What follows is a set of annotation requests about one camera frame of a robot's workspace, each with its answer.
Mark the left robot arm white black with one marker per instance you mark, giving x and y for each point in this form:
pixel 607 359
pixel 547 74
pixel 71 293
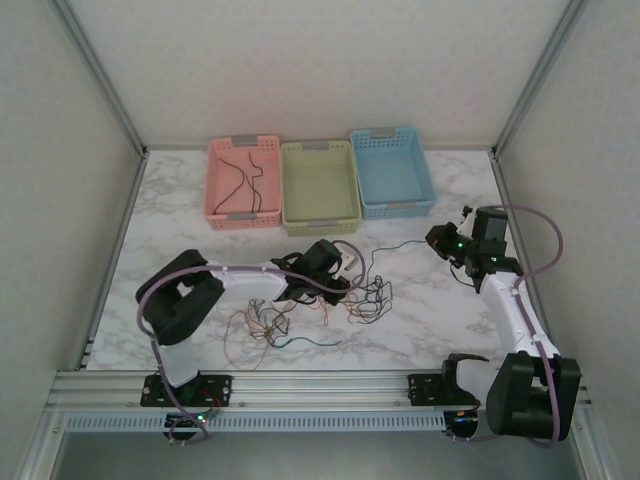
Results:
pixel 250 287

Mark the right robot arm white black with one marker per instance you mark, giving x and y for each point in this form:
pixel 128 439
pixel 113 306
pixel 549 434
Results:
pixel 507 320

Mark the green perforated plastic basket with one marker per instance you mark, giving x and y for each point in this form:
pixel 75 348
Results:
pixel 320 185

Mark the blue perforated plastic basket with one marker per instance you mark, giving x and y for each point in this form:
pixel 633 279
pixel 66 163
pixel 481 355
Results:
pixel 392 175

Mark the pink perforated plastic basket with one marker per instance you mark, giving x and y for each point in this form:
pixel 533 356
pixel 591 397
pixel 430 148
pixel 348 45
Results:
pixel 235 170

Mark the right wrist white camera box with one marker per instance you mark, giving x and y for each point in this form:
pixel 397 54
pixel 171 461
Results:
pixel 467 222

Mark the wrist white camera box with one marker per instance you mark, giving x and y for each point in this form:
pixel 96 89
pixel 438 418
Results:
pixel 467 222
pixel 347 259

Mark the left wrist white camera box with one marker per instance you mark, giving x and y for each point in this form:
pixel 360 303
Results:
pixel 347 259

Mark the aluminium table side rail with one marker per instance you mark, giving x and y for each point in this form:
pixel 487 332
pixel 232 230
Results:
pixel 505 190
pixel 122 225

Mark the aluminium mounting rail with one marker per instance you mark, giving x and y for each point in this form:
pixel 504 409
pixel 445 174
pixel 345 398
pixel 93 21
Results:
pixel 320 387

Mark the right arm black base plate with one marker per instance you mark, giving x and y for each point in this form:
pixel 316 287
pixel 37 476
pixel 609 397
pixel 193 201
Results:
pixel 425 390

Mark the aluminium table end rail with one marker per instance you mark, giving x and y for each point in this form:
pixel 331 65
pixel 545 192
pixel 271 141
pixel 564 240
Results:
pixel 175 147

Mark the aluminium frame post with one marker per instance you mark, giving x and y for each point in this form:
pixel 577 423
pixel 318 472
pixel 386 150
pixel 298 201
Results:
pixel 540 70
pixel 42 445
pixel 102 70

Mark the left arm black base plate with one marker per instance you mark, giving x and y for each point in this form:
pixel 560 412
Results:
pixel 150 395

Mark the aluminium lower frame post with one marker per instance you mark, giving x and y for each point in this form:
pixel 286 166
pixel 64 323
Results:
pixel 42 445

